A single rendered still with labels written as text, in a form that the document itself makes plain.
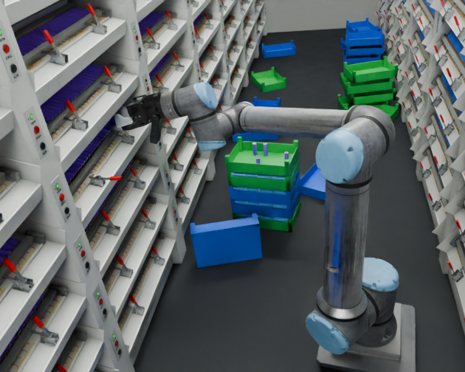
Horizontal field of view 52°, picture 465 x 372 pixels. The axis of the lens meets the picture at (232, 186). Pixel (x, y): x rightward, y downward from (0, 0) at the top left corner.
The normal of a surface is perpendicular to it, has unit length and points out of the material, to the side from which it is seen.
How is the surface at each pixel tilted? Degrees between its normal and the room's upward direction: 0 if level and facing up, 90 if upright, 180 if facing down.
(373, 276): 6
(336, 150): 83
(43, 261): 16
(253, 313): 0
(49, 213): 90
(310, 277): 0
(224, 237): 90
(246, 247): 90
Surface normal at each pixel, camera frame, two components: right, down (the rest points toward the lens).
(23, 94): 0.98, 0.00
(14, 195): 0.17, -0.79
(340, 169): -0.74, 0.33
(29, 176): -0.17, 0.56
